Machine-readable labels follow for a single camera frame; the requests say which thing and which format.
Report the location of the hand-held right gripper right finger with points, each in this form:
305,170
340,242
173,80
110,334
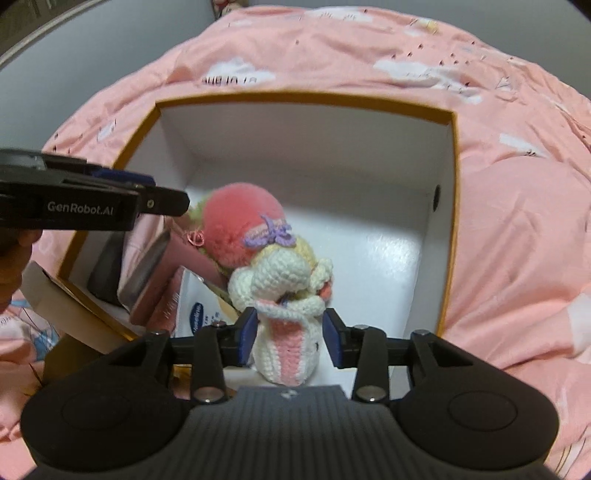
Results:
330,337

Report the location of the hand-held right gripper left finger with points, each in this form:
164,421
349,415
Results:
247,334

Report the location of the window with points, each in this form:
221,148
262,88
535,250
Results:
27,23

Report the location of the cardboard box lid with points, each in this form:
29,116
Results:
74,314

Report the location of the crochet doll with pink hat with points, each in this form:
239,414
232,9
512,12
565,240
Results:
281,272

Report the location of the orange-rimmed cardboard box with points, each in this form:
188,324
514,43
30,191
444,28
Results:
300,152

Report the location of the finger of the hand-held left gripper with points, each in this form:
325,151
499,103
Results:
124,176
161,203

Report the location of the printed white cloth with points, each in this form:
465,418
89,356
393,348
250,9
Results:
18,332

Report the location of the small pink box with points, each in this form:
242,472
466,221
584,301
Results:
161,309

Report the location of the pink fabric pouch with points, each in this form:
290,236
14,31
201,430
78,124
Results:
138,235

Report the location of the white packet with blue logo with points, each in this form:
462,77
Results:
198,314

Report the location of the pink printed blanket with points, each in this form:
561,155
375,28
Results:
508,207

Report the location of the person's left hand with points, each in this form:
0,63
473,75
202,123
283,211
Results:
14,258

